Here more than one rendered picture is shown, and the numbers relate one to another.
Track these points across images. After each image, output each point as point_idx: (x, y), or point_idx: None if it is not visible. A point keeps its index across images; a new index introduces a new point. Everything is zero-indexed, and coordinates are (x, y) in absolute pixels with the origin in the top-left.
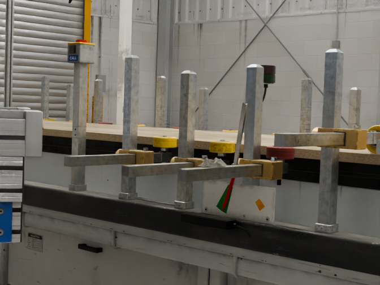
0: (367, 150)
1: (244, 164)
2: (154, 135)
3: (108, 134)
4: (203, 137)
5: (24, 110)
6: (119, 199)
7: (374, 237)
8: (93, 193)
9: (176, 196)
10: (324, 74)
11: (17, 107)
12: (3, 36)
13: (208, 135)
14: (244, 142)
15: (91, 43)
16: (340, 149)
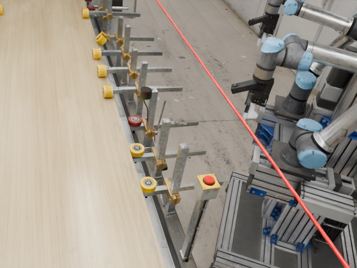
0: (92, 106)
1: (160, 123)
2: (128, 219)
3: (158, 243)
4: (94, 199)
5: (264, 109)
6: (175, 211)
7: (129, 112)
8: (180, 238)
9: (161, 174)
10: (146, 72)
11: (260, 153)
12: None
13: (71, 213)
14: (153, 122)
15: (201, 175)
16: (101, 112)
